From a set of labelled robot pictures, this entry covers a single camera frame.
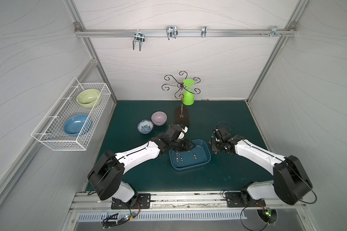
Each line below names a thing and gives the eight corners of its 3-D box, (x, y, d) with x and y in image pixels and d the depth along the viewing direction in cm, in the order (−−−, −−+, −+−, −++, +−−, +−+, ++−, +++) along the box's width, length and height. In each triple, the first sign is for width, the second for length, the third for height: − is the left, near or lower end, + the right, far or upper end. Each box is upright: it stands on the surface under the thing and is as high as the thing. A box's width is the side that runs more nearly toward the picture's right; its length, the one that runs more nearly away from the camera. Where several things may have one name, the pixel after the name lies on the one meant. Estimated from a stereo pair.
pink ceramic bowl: (149, 124, 106) (148, 119, 102) (156, 114, 112) (155, 109, 108) (163, 128, 104) (162, 124, 99) (168, 118, 110) (168, 113, 106)
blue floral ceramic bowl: (137, 134, 101) (136, 130, 98) (140, 123, 108) (138, 119, 104) (152, 134, 101) (151, 130, 98) (154, 123, 108) (153, 119, 104)
